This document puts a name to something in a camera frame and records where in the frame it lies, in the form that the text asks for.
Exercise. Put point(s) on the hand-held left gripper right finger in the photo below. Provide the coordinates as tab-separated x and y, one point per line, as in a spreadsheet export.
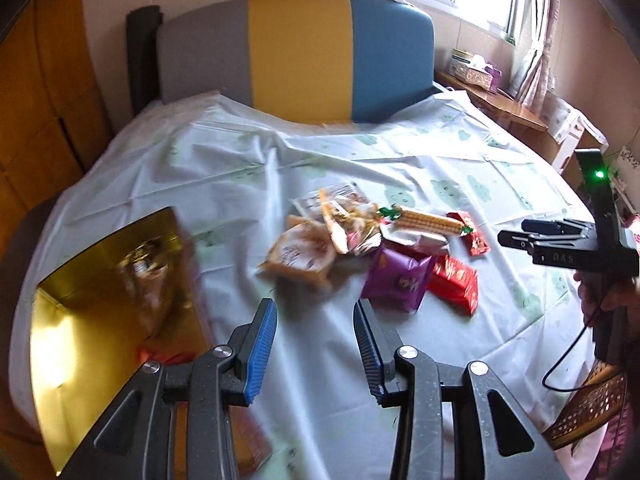
367	345

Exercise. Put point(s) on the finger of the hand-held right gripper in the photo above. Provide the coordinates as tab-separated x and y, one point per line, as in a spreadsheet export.
517	240
555	226

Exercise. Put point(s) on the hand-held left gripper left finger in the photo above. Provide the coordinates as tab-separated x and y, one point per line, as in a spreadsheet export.
262	345

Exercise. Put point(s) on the purple snack packet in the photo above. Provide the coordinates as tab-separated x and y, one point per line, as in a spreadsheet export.
400	282

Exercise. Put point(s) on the large red snack packet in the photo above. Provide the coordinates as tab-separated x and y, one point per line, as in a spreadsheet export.
455	287

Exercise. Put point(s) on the beige round cake packet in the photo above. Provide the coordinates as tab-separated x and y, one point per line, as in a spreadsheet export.
297	255

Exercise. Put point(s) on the clear peanut packet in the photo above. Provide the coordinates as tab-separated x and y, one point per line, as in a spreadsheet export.
347	225

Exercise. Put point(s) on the gold tin box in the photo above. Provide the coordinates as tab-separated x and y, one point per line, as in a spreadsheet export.
80	320

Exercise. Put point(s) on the person's right hand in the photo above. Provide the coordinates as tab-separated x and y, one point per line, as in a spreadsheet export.
587	300

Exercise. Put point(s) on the small red snack packet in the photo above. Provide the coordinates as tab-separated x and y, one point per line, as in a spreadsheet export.
472	237

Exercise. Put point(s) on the white and red packet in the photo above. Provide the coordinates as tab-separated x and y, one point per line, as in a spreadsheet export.
425	244

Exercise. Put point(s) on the white cabinet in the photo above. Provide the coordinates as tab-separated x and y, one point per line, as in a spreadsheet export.
570	125

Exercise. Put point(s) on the red foil packet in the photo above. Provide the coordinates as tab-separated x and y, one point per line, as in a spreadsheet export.
160	356

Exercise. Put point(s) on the wooden nightstand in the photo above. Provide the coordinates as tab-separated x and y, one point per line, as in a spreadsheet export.
505	107

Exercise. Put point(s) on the wicker stool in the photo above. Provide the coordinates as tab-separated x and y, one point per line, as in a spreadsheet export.
590	410

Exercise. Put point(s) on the purple tissue pack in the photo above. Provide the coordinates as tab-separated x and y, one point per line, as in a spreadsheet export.
494	77

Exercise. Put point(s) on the woven tissue basket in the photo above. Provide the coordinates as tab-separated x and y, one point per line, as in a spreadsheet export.
467	74

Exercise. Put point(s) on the white patterned bed sheet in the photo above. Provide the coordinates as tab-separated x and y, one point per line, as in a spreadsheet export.
250	160

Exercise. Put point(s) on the hanging pink curtain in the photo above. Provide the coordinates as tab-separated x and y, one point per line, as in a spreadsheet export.
537	35

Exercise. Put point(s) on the pink cloth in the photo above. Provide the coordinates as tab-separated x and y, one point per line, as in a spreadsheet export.
615	450

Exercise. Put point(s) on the grey yellow blue chair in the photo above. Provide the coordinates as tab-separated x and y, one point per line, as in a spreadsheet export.
300	55

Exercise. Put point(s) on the black rolled mat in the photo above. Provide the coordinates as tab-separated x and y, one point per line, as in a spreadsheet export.
142	55

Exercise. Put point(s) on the wooden wardrobe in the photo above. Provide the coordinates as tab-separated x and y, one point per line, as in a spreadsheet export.
45	90

